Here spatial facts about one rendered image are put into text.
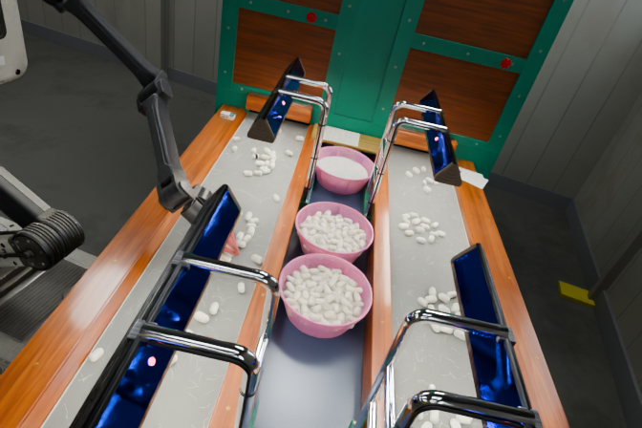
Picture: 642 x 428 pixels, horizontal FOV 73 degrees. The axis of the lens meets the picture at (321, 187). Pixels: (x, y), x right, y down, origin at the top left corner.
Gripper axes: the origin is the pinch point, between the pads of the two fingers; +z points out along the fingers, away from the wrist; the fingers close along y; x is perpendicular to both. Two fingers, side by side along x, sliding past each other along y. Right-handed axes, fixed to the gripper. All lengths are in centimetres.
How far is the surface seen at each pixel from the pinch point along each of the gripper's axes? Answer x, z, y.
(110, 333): 15.3, -13.7, -32.3
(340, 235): -16.8, 25.1, 23.4
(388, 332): -29.5, 33.9, -16.2
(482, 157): -63, 67, 96
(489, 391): -57, 19, -50
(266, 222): -1.1, 5.2, 20.0
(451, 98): -65, 34, 98
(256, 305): -6.6, 7.6, -16.9
